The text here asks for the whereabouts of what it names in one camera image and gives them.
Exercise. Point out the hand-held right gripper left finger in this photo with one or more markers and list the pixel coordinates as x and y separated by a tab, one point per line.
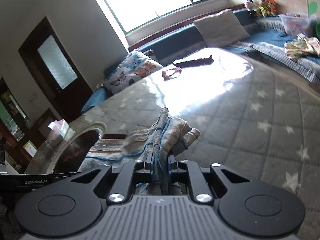
150	165

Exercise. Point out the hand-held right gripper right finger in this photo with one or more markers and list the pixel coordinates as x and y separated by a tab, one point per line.
171	166

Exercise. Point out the striped towel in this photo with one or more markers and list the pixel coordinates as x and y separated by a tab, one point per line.
175	130

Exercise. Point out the yellow green paper card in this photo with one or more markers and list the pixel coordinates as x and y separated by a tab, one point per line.
30	148

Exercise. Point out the white tissue box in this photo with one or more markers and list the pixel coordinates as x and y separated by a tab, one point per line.
58	135

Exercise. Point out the dark wooden cabinet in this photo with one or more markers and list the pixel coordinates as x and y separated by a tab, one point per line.
43	123

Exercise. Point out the wooden shelf with items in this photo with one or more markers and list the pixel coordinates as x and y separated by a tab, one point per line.
12	110

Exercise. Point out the grey star quilted table cover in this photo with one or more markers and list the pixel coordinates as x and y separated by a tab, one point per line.
250	130

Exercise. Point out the butterfly print pillow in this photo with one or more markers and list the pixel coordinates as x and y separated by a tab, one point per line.
130	72

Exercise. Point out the dark wooden door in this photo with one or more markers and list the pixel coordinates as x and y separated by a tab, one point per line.
75	92

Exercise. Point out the black remote control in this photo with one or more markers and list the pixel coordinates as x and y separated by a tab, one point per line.
197	61

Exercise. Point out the beige pillow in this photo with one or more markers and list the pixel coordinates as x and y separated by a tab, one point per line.
220	27

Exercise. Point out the blue sofa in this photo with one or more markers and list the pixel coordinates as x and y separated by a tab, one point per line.
270	36

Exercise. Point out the window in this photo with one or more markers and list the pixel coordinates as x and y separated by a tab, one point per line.
150	0

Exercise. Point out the pale crumpled cloth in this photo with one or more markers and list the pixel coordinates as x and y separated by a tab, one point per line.
300	47

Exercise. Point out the clear plastic storage box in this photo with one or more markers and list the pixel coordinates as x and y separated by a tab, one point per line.
295	25

